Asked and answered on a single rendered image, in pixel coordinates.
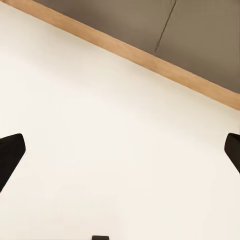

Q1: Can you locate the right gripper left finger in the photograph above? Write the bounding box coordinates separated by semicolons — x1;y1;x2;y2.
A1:
0;133;26;193

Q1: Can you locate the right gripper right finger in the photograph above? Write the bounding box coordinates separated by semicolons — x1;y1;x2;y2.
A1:
224;133;240;173

